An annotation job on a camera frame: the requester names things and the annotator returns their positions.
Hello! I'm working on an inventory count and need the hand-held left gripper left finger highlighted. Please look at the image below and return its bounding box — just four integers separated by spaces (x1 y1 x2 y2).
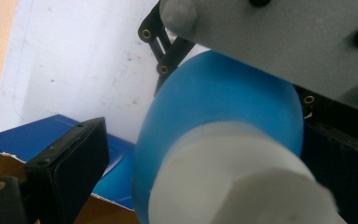
22 116 111 224

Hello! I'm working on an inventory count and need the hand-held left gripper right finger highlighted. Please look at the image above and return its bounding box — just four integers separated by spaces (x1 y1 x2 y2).
301 119 358 224

